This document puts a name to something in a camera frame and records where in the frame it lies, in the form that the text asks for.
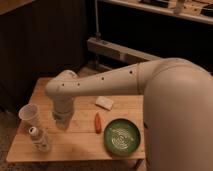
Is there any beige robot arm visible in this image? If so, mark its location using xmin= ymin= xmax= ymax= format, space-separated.
xmin=45 ymin=58 xmax=213 ymax=171

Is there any wooden table board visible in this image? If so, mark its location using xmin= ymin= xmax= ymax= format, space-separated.
xmin=6 ymin=77 xmax=143 ymax=162

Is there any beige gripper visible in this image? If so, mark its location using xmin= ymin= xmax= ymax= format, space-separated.
xmin=52 ymin=98 xmax=74 ymax=131

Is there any grey metal rail beam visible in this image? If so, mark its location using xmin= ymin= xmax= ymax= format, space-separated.
xmin=87 ymin=37 xmax=159 ymax=64

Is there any green round plate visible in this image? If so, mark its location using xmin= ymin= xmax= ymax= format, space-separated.
xmin=104 ymin=118 xmax=141 ymax=157

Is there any red chili pepper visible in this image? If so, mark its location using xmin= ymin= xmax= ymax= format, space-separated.
xmin=94 ymin=113 xmax=102 ymax=134

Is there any white sponge block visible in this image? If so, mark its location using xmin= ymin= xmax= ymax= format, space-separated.
xmin=95 ymin=96 xmax=114 ymax=110

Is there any clear plastic cup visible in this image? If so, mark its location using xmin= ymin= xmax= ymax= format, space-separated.
xmin=18 ymin=103 xmax=42 ymax=128

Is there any background shelf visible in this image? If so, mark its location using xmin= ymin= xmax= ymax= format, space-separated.
xmin=101 ymin=0 xmax=213 ymax=25

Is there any metal vertical pole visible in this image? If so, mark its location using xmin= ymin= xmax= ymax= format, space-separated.
xmin=94 ymin=0 xmax=101 ymax=41

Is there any clear plastic bottle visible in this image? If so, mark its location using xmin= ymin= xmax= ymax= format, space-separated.
xmin=29 ymin=127 xmax=51 ymax=152

